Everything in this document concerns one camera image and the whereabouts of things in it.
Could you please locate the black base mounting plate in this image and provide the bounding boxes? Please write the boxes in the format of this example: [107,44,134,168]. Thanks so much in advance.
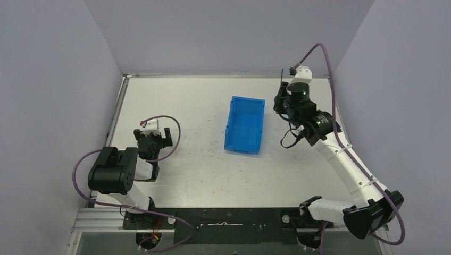
[123,207,320,245]

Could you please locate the aluminium front frame rail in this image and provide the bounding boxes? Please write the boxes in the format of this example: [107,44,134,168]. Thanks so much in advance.
[72,207,389,234]

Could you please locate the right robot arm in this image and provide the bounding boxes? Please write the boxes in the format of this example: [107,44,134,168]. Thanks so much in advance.
[273,81,404,239]

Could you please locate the aluminium left table rail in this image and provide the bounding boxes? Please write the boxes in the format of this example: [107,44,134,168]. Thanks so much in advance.
[104,74,130,146]

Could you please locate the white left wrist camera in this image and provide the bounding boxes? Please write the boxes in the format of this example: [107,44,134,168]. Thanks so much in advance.
[140,119,161,136]

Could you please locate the blue plastic bin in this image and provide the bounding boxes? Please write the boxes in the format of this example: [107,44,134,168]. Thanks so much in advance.
[224,96,265,155]

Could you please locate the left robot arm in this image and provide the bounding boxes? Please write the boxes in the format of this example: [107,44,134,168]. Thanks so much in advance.
[88,127,173,229]

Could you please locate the aluminium back table rail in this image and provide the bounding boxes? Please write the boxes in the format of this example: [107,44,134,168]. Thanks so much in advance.
[123,73,332,79]

